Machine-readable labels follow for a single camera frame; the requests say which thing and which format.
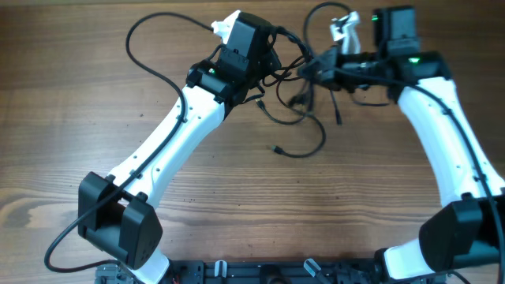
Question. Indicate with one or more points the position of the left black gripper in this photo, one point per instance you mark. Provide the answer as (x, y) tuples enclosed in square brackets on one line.
[(272, 63)]

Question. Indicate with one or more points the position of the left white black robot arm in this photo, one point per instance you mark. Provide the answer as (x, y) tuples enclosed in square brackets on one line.
[(118, 210)]

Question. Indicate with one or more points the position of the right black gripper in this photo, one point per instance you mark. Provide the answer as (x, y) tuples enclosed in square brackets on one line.
[(332, 58)]

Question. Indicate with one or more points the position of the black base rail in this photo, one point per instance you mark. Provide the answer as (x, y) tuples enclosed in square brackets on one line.
[(353, 271)]

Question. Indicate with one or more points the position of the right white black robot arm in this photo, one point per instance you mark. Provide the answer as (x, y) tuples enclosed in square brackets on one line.
[(468, 231)]

